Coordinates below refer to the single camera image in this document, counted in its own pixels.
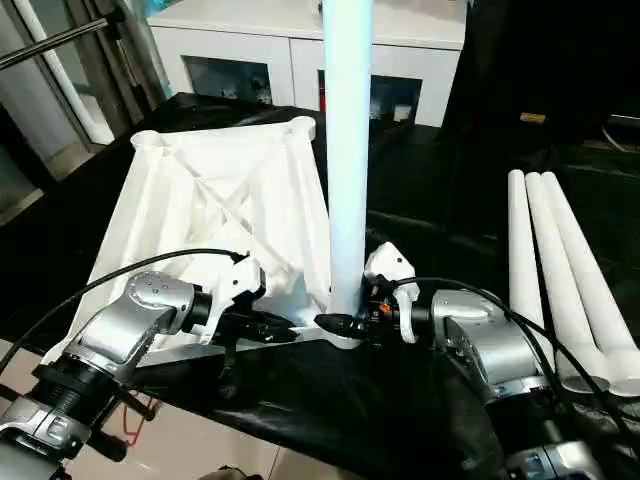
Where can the red and white bottle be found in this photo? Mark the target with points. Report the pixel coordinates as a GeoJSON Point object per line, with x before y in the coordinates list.
{"type": "Point", "coordinates": [323, 97]}

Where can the grey brown curtain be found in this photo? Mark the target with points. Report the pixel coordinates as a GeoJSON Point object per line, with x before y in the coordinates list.
{"type": "Point", "coordinates": [105, 70]}

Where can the white sideboard cabinet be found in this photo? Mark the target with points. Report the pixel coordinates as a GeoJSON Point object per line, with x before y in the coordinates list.
{"type": "Point", "coordinates": [240, 45]}

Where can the white plastic table top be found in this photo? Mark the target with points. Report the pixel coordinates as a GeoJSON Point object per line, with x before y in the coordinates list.
{"type": "Point", "coordinates": [170, 210]}

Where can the grey metal pole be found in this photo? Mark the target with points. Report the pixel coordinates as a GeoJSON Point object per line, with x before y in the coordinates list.
{"type": "Point", "coordinates": [50, 45]}

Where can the small yellow label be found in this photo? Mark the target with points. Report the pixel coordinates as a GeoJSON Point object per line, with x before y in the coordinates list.
{"type": "Point", "coordinates": [532, 117]}

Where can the white plastic table leg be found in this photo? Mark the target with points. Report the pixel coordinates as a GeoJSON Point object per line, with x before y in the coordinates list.
{"type": "Point", "coordinates": [347, 150]}
{"type": "Point", "coordinates": [595, 280]}
{"type": "Point", "coordinates": [560, 270]}
{"type": "Point", "coordinates": [527, 260]}

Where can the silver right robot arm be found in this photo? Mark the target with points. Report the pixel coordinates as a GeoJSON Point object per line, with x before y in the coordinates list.
{"type": "Point", "coordinates": [500, 345]}

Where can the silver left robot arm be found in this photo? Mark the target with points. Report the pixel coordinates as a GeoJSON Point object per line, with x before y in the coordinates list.
{"type": "Point", "coordinates": [135, 315]}

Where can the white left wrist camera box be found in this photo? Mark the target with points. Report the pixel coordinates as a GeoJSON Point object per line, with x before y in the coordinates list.
{"type": "Point", "coordinates": [237, 290]}

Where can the white round pipe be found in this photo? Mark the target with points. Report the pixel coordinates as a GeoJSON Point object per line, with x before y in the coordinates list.
{"type": "Point", "coordinates": [65, 80]}

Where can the white cup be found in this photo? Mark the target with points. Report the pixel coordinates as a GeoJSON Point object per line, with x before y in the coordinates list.
{"type": "Point", "coordinates": [403, 113]}

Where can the black plastic mat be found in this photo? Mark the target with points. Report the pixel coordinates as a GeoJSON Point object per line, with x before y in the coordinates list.
{"type": "Point", "coordinates": [350, 400]}

